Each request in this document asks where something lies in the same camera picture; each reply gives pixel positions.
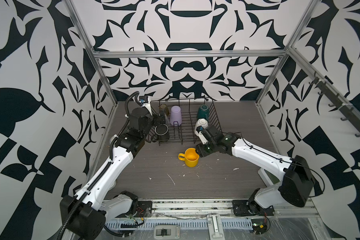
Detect lavender plastic cup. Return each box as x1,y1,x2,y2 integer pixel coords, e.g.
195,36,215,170
170,106,183,127

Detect black mug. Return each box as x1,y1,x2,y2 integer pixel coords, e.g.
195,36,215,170
151,124,170,143

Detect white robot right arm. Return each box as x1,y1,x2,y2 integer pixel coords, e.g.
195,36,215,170
196,126,316,216

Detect black wall hook rail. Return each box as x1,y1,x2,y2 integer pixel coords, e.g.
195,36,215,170
308,72,360,138

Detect black wire dish rack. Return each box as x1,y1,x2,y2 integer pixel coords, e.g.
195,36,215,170
147,97,222,145

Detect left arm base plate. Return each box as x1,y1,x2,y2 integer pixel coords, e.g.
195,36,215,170
119,201,153,218

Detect white centre bracket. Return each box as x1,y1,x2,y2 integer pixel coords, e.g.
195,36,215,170
207,214,225,240

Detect black corrugated cable hose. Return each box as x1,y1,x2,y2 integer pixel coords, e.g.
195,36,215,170
55,91,142,240

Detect amber textured glass cup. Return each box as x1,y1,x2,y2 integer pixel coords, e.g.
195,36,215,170
159,104,170,117

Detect white digital kitchen scale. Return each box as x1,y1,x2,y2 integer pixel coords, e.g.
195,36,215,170
258,168,280,187

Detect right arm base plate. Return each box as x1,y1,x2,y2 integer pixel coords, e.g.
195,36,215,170
232,200,275,217

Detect cream white mug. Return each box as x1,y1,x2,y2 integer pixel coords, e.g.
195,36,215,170
195,118,209,134

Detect yellow mug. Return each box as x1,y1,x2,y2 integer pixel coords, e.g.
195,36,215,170
178,148,200,168

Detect grey switch box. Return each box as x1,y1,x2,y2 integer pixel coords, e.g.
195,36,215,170
154,225,181,240

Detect small green circuit board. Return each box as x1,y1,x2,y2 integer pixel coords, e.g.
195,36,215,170
252,218,271,235

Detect green mug white inside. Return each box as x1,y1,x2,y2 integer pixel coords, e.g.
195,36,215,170
197,105,210,121

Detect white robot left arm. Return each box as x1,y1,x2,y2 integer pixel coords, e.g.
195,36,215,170
57,105,159,240

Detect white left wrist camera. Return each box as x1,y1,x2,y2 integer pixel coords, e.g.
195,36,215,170
139,96,153,116

